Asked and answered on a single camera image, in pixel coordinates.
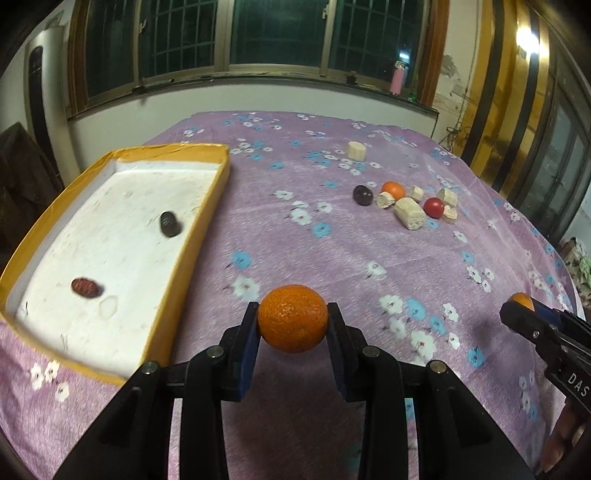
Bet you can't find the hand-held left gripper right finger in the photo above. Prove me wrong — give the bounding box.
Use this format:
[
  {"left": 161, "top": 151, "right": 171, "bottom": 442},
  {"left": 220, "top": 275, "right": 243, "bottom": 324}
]
[{"left": 325, "top": 302, "right": 536, "bottom": 480}]

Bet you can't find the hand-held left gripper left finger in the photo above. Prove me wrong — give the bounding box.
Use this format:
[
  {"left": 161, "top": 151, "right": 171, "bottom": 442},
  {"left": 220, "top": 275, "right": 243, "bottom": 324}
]
[{"left": 65, "top": 301, "right": 262, "bottom": 480}]

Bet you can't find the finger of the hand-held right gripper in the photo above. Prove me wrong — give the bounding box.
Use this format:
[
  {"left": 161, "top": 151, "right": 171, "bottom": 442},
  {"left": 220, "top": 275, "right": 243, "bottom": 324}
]
[
  {"left": 500, "top": 300, "right": 559, "bottom": 344},
  {"left": 531, "top": 299, "right": 578, "bottom": 325}
]

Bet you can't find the large orange mandarin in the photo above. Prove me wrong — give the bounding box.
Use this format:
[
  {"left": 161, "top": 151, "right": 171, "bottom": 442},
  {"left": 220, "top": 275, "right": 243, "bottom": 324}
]
[{"left": 257, "top": 285, "right": 329, "bottom": 354}]

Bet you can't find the red date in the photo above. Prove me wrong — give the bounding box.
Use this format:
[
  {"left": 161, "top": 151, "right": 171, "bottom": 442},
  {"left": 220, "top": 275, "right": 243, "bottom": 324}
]
[{"left": 71, "top": 277, "right": 103, "bottom": 300}]

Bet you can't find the yellow cardboard box white inside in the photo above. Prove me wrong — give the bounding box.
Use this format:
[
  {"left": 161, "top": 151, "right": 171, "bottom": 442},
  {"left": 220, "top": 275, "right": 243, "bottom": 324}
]
[{"left": 0, "top": 143, "right": 230, "bottom": 386}]

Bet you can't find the person's right hand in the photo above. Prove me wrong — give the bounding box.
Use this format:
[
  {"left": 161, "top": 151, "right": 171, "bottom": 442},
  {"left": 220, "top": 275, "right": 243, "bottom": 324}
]
[{"left": 538, "top": 406, "right": 591, "bottom": 474}]

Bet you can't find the purple floral blanket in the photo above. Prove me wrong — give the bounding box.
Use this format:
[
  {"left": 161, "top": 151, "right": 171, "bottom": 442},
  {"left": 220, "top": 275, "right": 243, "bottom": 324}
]
[{"left": 0, "top": 110, "right": 587, "bottom": 480}]

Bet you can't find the glass door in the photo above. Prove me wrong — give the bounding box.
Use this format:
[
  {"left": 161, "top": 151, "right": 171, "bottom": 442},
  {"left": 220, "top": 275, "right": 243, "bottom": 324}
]
[{"left": 512, "top": 46, "right": 591, "bottom": 245}]

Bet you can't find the gold and black striped panel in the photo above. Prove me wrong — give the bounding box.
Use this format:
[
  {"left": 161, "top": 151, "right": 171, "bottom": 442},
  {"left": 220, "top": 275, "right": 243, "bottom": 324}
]
[{"left": 462, "top": 0, "right": 557, "bottom": 197}]

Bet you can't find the pink bottle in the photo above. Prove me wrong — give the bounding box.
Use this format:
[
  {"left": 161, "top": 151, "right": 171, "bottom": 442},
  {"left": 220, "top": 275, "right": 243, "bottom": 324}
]
[{"left": 390, "top": 60, "right": 408, "bottom": 96}]

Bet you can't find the dark cloth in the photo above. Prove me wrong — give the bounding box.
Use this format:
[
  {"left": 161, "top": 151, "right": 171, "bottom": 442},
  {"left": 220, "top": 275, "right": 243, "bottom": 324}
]
[{"left": 0, "top": 121, "right": 64, "bottom": 243}]

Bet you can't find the white standing air conditioner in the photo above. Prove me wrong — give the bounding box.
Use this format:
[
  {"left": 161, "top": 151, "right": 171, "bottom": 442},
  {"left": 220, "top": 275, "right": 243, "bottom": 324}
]
[{"left": 24, "top": 25, "right": 75, "bottom": 160}]

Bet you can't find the wall cable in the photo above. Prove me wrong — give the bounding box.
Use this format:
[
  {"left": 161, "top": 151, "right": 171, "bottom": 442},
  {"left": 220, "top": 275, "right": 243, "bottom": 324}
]
[{"left": 442, "top": 104, "right": 468, "bottom": 151}]

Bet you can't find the barred window wooden frame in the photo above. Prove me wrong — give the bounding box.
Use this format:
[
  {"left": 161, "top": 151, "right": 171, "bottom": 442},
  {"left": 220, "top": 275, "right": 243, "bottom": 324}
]
[{"left": 68, "top": 0, "right": 451, "bottom": 117}]

